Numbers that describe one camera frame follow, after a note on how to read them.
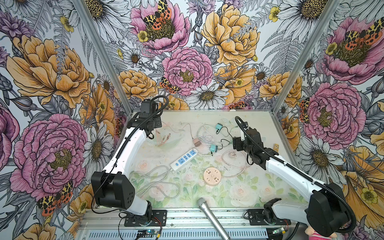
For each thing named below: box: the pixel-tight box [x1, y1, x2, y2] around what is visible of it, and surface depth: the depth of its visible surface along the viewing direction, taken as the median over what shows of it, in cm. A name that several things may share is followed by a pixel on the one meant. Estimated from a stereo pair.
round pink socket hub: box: [203, 167, 222, 186], surface depth 87 cm
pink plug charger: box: [193, 138, 202, 147], surface depth 103 cm
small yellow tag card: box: [273, 143, 280, 153], surface depth 101 cm
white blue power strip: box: [170, 148, 198, 172], surface depth 94 cm
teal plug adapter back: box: [215, 123, 223, 131], surface depth 113 cm
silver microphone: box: [196, 197, 231, 240], surface depth 73 cm
